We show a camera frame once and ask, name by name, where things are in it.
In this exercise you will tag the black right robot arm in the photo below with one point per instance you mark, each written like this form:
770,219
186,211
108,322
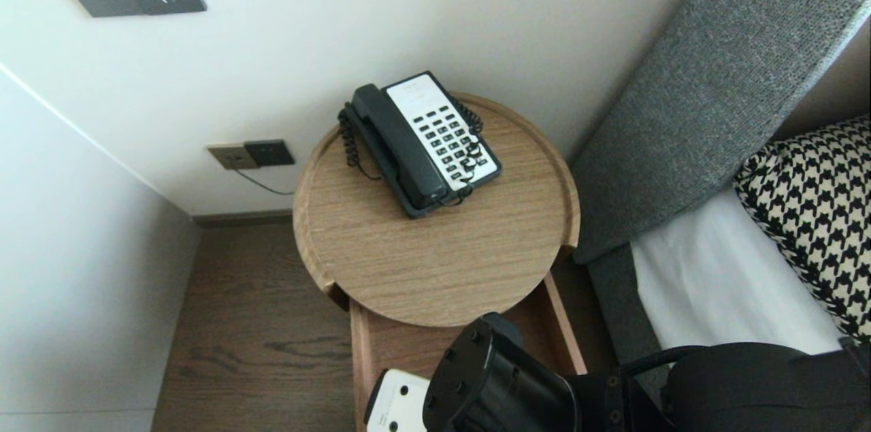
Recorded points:
503,377

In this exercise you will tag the black wall socket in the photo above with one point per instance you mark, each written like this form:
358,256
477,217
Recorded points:
271,153

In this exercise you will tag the grey upholstered bed frame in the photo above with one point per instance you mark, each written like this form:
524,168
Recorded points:
622,309

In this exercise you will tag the round wooden bedside table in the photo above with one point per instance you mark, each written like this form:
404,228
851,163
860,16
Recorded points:
408,262

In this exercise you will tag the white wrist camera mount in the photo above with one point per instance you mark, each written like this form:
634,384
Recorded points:
398,398

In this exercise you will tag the wooden baseboard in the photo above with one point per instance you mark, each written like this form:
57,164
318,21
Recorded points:
241,219

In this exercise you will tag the white bed sheet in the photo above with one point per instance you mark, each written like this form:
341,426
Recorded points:
721,282

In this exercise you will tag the black telephone handset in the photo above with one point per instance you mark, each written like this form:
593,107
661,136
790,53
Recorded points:
398,146

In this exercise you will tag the grey upholstered headboard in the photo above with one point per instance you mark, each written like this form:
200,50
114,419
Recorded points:
714,78

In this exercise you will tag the round wooden side table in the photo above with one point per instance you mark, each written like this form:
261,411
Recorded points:
408,343

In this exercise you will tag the houndstooth pillow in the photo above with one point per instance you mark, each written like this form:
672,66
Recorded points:
816,214

